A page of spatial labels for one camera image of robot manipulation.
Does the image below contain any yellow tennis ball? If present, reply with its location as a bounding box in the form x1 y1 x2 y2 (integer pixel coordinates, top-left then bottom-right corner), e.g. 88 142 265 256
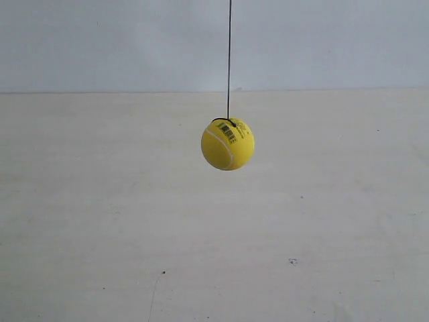
200 117 255 171

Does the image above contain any thin black hanging string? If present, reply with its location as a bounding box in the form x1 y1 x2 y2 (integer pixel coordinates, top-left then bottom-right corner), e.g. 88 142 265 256
210 0 238 129

